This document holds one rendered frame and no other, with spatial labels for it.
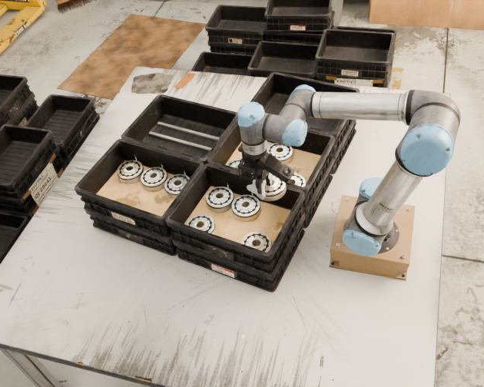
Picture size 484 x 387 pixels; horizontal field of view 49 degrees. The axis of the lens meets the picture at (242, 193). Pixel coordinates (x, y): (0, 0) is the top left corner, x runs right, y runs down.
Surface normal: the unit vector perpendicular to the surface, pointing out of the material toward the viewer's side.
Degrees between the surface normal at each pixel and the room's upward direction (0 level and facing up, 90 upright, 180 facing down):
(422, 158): 81
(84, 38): 0
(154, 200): 0
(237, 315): 0
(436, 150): 83
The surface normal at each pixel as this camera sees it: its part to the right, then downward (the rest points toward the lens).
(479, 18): -0.32, 0.49
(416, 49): -0.11, -0.66
